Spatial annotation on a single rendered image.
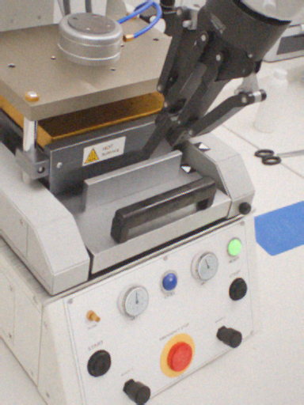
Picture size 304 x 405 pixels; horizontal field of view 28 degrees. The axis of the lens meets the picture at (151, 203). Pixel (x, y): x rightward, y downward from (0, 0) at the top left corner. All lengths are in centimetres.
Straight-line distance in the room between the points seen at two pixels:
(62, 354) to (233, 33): 40
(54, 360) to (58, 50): 37
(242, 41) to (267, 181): 75
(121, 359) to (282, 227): 50
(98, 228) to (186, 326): 20
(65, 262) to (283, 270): 50
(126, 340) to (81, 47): 36
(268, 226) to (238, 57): 62
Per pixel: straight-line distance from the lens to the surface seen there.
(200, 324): 86
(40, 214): 69
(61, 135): 72
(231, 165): 84
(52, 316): 71
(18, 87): 70
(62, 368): 74
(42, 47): 80
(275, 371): 93
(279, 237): 114
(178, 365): 84
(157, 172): 80
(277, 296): 103
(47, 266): 68
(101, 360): 75
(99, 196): 75
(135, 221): 70
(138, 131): 77
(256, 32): 56
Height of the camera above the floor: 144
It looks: 37 degrees down
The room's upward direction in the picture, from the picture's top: 11 degrees clockwise
